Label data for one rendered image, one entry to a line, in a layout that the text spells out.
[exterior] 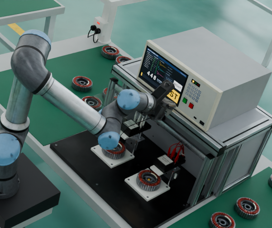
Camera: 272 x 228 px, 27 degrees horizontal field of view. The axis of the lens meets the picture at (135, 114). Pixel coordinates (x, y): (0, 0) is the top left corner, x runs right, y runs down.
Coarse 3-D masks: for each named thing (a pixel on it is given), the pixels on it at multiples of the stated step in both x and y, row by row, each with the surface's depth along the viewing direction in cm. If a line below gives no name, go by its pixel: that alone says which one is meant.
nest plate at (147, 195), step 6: (126, 180) 255; (132, 180) 255; (132, 186) 253; (138, 186) 253; (162, 186) 257; (168, 186) 258; (138, 192) 251; (144, 192) 251; (150, 192) 252; (156, 192) 253; (162, 192) 255; (144, 198) 249; (150, 198) 249
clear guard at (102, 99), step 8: (120, 88) 262; (128, 88) 263; (96, 96) 252; (104, 96) 253; (112, 96) 255; (88, 104) 251; (96, 104) 249; (104, 104) 248; (136, 112) 249; (128, 120) 243; (136, 120) 244; (144, 120) 246
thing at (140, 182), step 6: (138, 174) 255; (144, 174) 256; (150, 174) 257; (156, 174) 257; (138, 180) 252; (144, 180) 252; (150, 180) 254; (156, 180) 254; (144, 186) 251; (150, 186) 250; (156, 186) 251
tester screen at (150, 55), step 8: (152, 56) 251; (144, 64) 256; (152, 64) 252; (160, 64) 249; (168, 64) 245; (144, 72) 257; (152, 72) 254; (160, 72) 250; (168, 72) 246; (176, 72) 243; (160, 80) 251; (176, 80) 244; (184, 80) 241
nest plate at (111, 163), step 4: (92, 148) 267; (96, 148) 268; (100, 148) 268; (96, 152) 265; (100, 152) 266; (128, 152) 271; (100, 156) 264; (104, 156) 264; (124, 156) 268; (128, 156) 269; (132, 156) 269; (104, 160) 262; (108, 160) 263; (112, 160) 264; (116, 160) 264; (120, 160) 265; (124, 160) 266; (128, 160) 267; (108, 164) 261; (112, 164) 261; (116, 164) 262
